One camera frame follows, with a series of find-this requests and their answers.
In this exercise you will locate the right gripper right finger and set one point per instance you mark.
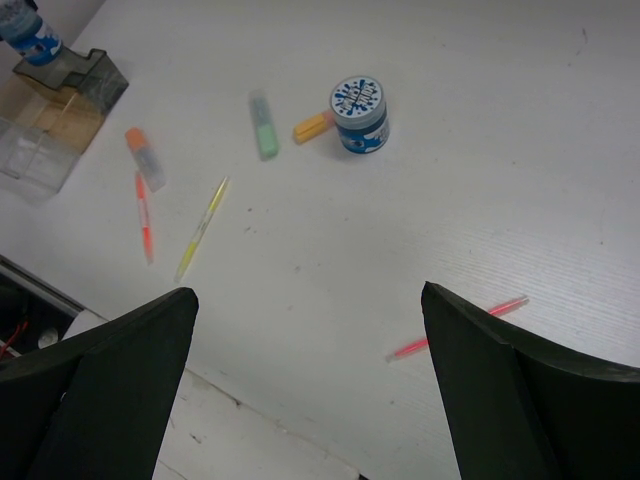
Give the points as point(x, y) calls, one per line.
point(519, 406)

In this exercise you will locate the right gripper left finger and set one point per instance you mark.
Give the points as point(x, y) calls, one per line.
point(97, 405)

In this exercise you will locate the orange thin pen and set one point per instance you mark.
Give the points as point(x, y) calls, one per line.
point(147, 238)

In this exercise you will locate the orange highlighter clear cap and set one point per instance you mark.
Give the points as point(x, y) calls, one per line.
point(145, 159)

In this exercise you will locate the green highlighter marker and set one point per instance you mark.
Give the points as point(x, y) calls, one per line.
point(264, 128)

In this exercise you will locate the blue paint jar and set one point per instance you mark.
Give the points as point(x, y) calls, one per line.
point(24, 30)
point(359, 109)

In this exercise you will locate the yellow orange highlighter marker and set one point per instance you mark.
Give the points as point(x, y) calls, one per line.
point(313, 127)

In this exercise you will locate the pink thin pen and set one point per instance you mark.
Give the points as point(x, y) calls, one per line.
point(423, 343)

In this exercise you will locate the yellow thin pen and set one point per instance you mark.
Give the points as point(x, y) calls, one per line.
point(204, 222)

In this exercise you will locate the clear plastic organizer tray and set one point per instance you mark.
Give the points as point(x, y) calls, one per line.
point(50, 115)

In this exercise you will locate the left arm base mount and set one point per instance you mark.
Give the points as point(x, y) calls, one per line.
point(34, 314)

